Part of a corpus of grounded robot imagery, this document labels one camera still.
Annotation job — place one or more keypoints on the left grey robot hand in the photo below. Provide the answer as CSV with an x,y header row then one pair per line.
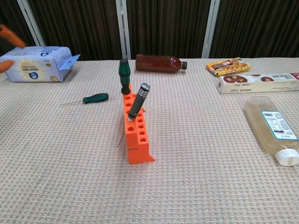
x,y
14,37

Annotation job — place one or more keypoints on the green and black screwdriver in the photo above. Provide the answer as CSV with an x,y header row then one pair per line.
x,y
124,74

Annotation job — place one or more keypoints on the black metal precision screwdriver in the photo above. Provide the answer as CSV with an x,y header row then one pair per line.
x,y
137,102

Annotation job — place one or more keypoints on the slim green screwdriver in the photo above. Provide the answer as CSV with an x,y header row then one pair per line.
x,y
97,98

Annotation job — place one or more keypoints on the orange tool holder block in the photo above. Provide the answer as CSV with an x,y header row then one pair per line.
x,y
137,154

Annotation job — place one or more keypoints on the blue tissue pack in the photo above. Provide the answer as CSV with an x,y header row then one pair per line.
x,y
28,67

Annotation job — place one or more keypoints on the brown drink bottle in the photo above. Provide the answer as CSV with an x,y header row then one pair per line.
x,y
156,64

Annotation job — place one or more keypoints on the yellow snack box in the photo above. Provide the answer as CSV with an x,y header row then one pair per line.
x,y
229,66

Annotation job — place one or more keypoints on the beige woven table cloth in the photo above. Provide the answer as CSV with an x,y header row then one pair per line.
x,y
187,186

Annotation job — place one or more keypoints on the long cookie box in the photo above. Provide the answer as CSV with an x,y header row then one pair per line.
x,y
252,86

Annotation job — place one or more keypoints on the pale clear drink bottle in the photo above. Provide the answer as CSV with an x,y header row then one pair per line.
x,y
261,121

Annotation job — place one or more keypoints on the white partition post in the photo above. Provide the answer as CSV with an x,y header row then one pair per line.
x,y
210,28
122,23
31,23

